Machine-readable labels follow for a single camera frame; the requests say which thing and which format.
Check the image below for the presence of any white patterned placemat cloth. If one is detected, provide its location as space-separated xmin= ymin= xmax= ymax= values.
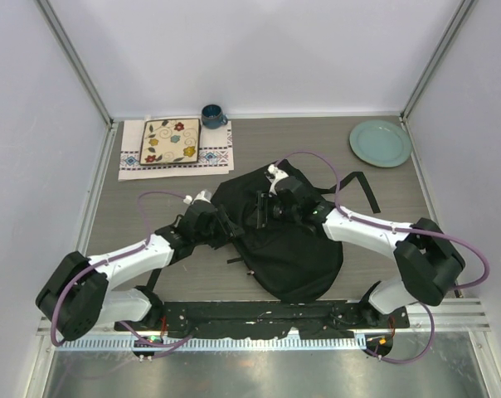
xmin=119 ymin=120 xmax=235 ymax=181

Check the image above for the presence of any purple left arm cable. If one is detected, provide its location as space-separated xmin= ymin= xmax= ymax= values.
xmin=51 ymin=190 xmax=193 ymax=360

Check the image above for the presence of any white slotted cable duct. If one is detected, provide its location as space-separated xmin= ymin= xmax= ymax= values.
xmin=59 ymin=334 xmax=366 ymax=352

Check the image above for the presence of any black fabric backpack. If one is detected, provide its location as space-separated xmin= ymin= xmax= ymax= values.
xmin=210 ymin=160 xmax=380 ymax=303

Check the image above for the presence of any round teal plate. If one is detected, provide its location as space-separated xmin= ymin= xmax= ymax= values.
xmin=348 ymin=119 xmax=412 ymax=168

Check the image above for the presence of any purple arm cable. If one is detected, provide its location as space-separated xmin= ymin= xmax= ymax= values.
xmin=275 ymin=151 xmax=490 ymax=365
xmin=51 ymin=190 xmax=193 ymax=360

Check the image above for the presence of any square floral ceramic plate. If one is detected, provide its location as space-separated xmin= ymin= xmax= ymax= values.
xmin=139 ymin=119 xmax=202 ymax=166

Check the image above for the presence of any blue ceramic mug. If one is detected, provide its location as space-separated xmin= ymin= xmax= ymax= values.
xmin=201 ymin=104 xmax=228 ymax=129

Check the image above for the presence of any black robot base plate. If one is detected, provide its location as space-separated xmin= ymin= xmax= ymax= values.
xmin=128 ymin=300 xmax=410 ymax=340

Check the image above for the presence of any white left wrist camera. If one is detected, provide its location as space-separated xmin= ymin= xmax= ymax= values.
xmin=182 ymin=190 xmax=212 ymax=205

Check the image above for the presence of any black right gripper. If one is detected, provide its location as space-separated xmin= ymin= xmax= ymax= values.
xmin=246 ymin=192 xmax=299 ymax=230

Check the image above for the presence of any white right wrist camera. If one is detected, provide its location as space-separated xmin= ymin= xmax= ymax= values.
xmin=265 ymin=164 xmax=289 ymax=196

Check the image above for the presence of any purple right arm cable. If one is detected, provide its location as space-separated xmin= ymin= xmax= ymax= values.
xmin=275 ymin=151 xmax=490 ymax=365

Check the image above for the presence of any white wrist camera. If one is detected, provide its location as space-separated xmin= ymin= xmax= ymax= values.
xmin=182 ymin=190 xmax=212 ymax=205
xmin=265 ymin=164 xmax=289 ymax=196

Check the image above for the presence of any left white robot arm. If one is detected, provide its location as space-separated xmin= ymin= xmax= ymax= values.
xmin=36 ymin=200 xmax=244 ymax=347

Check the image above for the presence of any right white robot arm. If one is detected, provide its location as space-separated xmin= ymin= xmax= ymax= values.
xmin=258 ymin=167 xmax=465 ymax=328

